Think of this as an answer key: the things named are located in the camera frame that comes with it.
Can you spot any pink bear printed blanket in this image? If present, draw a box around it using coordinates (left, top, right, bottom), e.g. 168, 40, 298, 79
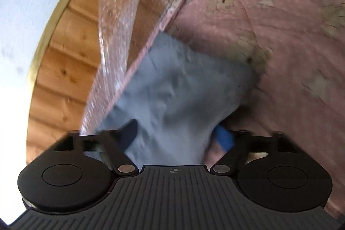
81, 0, 345, 217

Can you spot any brass trim strip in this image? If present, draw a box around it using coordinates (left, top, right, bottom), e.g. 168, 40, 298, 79
27, 0, 104, 85

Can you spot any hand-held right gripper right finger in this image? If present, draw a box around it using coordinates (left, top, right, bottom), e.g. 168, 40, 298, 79
210, 125, 300, 174

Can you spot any grey garment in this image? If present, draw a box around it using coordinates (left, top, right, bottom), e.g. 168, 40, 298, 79
96, 31, 256, 166

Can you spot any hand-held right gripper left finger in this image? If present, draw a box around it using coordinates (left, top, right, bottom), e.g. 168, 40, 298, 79
52, 119, 139, 174

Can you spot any wooden headboard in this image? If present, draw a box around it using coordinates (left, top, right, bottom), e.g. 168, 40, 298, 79
26, 0, 173, 163

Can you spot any clear bubble wrap sheet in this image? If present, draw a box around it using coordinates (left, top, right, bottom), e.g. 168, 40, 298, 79
81, 0, 194, 136

